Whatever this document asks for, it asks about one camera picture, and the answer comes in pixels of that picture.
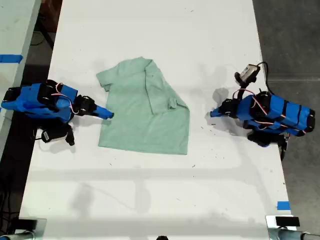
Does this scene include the pale green T-shirt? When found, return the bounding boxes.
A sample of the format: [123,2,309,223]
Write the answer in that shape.
[96,56,191,156]

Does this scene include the long blue tape strip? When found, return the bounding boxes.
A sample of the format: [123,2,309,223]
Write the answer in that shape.
[0,53,24,64]

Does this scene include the white side table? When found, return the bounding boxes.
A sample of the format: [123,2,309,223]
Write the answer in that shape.
[0,0,42,157]

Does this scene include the short blue tape strip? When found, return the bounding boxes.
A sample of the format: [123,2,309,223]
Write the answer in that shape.
[276,200,292,211]

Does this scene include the black arm camera stalk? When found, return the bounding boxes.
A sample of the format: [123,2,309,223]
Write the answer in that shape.
[234,71,258,101]
[63,124,76,147]

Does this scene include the grey arm camera box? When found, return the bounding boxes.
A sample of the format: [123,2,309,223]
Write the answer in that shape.
[239,63,261,82]

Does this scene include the black arm camera box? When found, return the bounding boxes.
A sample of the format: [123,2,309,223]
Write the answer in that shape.
[40,129,67,144]

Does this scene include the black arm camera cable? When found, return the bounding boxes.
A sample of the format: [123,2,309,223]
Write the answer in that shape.
[255,61,273,95]
[30,128,45,142]

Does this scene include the black box on bright bracket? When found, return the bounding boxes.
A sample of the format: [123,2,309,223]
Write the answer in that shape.
[265,214,301,232]

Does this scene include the black box on dull bracket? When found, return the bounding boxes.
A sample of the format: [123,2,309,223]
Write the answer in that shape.
[16,217,48,234]

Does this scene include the black floor cable bundle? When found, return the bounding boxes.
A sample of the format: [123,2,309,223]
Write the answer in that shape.
[0,189,21,233]

